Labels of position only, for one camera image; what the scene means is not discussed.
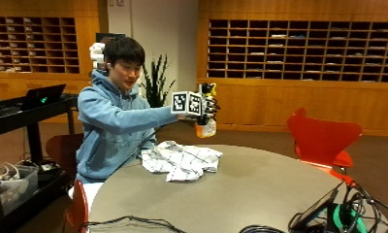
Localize brown wooden chair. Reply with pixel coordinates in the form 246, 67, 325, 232
44, 133, 84, 183

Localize red wooden chair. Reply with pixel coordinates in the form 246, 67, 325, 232
64, 179, 90, 233

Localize black power adapter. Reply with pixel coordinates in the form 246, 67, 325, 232
34, 159, 62, 183

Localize black glove cable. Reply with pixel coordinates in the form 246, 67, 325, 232
114, 127, 170, 170

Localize black laptop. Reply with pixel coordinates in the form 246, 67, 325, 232
20, 83, 66, 112

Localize green potted plant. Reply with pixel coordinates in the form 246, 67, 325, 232
138, 53, 177, 109

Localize white device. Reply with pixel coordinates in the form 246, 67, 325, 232
88, 42, 108, 70

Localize black tablet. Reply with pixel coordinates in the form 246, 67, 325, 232
287, 187, 339, 233

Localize grey storage bin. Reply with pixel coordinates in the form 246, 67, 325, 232
0, 163, 40, 216

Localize the person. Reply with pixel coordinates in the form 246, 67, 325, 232
74, 36, 180, 184

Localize black desk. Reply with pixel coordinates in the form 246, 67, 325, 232
0, 93, 80, 233

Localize white checked cloth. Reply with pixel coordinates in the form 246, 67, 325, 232
140, 140, 223, 183

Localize white marker cube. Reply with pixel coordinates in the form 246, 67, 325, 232
169, 90, 204, 117

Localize orange spray bottle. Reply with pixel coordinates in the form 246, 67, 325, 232
193, 83, 218, 139

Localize green cable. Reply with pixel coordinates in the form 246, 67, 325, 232
330, 203, 367, 233

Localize red chair with metal legs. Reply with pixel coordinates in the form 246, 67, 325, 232
285, 107, 365, 187

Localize black monitor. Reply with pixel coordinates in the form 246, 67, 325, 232
94, 32, 126, 44

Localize wide wooden pigeonhole shelf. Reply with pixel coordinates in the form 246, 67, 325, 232
206, 18, 388, 83

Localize coiled black cable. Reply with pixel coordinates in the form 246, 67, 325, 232
237, 224, 286, 233

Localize black table cable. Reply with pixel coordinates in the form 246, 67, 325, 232
78, 215, 188, 233

